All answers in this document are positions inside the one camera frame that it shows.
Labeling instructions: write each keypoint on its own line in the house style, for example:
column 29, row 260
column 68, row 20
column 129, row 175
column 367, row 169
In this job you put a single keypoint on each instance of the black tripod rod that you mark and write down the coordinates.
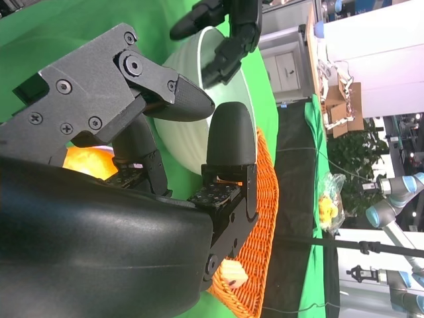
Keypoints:
column 331, row 243

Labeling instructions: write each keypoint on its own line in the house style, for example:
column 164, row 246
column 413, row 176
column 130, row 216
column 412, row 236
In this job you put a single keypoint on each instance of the orange wicker basket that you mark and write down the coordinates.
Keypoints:
column 261, row 198

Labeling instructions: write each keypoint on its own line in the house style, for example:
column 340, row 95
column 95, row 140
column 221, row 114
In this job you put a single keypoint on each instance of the orange white swirl bread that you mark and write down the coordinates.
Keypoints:
column 89, row 162

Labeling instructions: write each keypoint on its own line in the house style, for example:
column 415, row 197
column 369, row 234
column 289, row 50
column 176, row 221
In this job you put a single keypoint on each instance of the green tablecloth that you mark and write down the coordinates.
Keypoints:
column 66, row 26

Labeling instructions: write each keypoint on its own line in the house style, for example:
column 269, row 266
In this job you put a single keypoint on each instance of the grey round bowl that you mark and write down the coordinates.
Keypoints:
column 228, row 94

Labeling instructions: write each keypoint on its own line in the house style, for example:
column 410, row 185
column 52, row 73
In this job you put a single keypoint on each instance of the brown cardboard box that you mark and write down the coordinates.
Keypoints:
column 354, row 109

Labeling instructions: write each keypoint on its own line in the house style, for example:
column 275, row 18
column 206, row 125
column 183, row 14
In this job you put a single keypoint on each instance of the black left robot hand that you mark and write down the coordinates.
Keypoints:
column 245, row 26

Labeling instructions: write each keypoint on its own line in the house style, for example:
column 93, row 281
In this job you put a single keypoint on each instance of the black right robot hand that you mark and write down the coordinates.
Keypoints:
column 99, row 238

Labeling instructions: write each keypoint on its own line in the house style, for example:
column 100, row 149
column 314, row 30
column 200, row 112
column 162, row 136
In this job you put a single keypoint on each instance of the green leafy plant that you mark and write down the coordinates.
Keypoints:
column 351, row 152

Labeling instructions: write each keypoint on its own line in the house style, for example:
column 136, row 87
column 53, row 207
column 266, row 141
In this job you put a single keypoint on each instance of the clear bag yellow toys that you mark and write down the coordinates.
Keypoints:
column 326, row 205

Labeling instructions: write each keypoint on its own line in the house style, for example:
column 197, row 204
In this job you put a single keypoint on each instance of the white drawer cabinet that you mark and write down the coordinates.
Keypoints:
column 281, row 69

